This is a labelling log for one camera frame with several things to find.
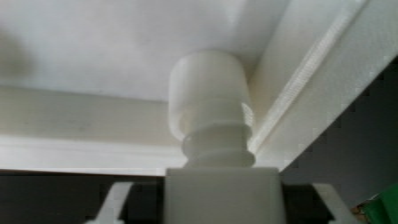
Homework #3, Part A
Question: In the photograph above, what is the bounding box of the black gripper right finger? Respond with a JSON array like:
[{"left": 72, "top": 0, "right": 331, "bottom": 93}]
[{"left": 283, "top": 183, "right": 360, "bottom": 224}]

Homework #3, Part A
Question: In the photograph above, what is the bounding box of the white square table top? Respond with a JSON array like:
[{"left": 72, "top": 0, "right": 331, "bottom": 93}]
[{"left": 0, "top": 0, "right": 398, "bottom": 176}]

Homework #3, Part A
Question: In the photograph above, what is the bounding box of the white table leg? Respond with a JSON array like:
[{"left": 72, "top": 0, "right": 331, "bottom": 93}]
[{"left": 166, "top": 50, "right": 287, "bottom": 224}]

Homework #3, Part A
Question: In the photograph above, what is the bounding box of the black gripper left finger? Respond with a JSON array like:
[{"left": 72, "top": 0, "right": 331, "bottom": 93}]
[{"left": 86, "top": 182, "right": 164, "bottom": 224}]

